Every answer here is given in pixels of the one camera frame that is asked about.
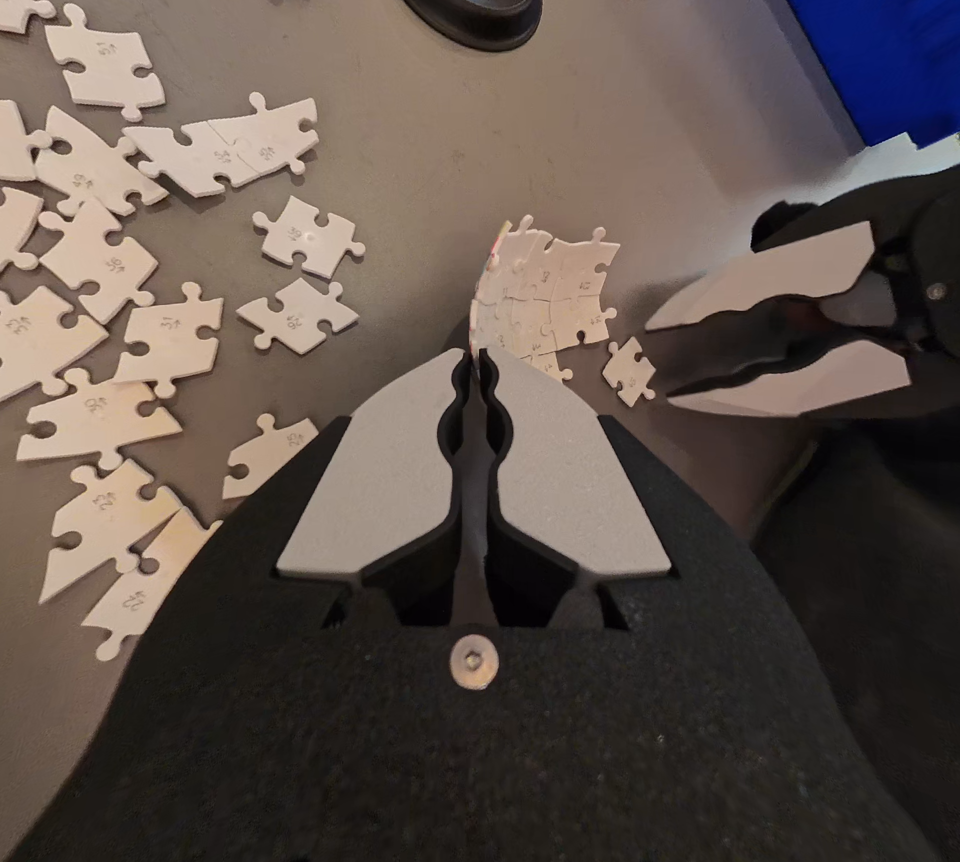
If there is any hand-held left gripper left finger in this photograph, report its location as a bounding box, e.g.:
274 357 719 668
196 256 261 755
276 348 481 627

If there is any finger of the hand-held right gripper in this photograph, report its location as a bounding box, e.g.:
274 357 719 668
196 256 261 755
664 340 913 419
643 220 903 334

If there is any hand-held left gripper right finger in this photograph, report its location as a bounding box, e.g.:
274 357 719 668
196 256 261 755
480 348 673 627

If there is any single white puzzle piece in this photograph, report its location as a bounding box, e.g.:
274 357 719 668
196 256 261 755
602 337 657 407

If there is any curved assembled puzzle section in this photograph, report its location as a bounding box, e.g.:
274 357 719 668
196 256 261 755
470 215 622 383

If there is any pile of white puzzle pieces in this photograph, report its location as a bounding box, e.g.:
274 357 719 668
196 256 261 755
0 0 369 662

